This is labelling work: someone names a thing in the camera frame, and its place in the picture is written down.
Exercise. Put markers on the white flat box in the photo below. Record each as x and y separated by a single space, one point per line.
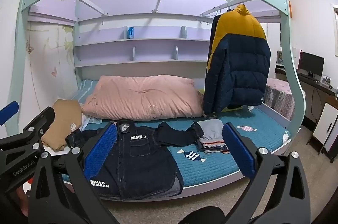
296 57

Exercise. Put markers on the folded tan cloth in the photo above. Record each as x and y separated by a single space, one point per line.
63 121

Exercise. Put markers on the floral covered stool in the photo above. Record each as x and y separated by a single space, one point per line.
281 97

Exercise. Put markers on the dark wooden desk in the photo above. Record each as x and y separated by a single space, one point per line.
320 86

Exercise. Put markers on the pink pillow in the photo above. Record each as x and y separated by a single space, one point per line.
142 97

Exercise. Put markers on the small blue box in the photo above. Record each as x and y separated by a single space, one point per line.
131 32

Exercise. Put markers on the white clothes rail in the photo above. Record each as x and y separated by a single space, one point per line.
216 9

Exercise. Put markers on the dark blue jeans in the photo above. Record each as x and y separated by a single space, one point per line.
148 160

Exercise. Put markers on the white cabinet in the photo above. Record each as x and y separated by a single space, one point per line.
326 126

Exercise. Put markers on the lilac wall shelf unit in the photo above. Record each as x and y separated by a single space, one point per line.
153 44

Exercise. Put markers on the folded grey clothes stack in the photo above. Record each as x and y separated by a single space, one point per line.
210 131

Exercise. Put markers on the yellow and navy puffer jacket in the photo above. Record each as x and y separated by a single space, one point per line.
237 68

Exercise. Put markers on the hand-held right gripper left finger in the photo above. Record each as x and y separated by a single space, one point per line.
101 150

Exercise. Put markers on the small photo frame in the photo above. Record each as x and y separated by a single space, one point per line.
326 78

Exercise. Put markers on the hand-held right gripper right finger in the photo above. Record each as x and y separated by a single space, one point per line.
239 150

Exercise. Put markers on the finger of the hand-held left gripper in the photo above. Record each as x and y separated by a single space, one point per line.
42 118
9 110

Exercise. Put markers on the teal quilted bed cover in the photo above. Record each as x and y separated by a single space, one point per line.
211 166

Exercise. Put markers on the black computer monitor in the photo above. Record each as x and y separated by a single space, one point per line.
312 63

